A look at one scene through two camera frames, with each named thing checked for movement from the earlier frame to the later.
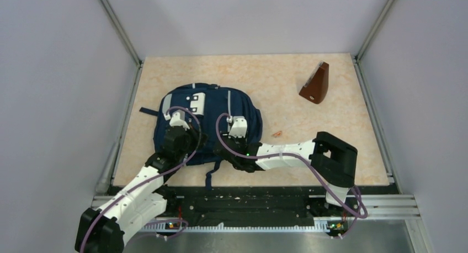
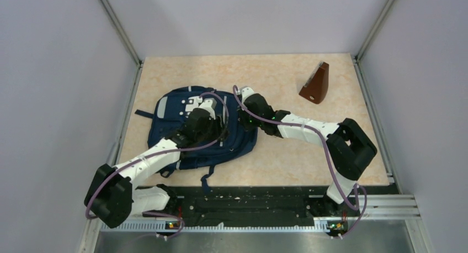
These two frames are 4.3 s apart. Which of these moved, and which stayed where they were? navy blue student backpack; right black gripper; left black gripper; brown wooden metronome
Moved: right black gripper; left black gripper
Stayed: navy blue student backpack; brown wooden metronome
